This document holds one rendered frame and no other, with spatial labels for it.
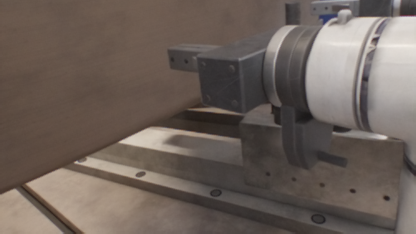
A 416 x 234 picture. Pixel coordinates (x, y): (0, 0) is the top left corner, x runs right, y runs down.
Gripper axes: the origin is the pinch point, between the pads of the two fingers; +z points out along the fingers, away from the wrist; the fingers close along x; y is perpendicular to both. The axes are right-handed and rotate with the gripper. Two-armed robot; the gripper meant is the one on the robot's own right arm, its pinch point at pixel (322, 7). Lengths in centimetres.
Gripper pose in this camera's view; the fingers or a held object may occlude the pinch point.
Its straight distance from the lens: 75.6
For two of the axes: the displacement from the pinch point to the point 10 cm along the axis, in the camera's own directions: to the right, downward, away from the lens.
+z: -8.3, -1.1, 5.5
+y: 1.2, 9.3, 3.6
